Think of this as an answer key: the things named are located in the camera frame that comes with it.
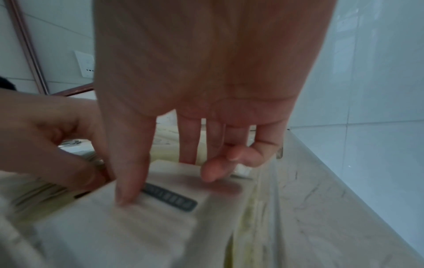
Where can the person's left hand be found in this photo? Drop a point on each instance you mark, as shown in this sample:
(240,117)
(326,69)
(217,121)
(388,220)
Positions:
(39,136)

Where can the wooden framed mirror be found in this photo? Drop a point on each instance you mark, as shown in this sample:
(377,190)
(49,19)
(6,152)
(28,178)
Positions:
(66,31)

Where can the transparent tray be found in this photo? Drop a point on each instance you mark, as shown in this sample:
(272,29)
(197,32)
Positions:
(271,196)

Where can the person's right hand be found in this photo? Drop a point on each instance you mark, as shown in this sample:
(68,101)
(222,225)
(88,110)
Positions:
(205,65)

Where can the razor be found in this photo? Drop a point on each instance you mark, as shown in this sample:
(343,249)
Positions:
(132,230)

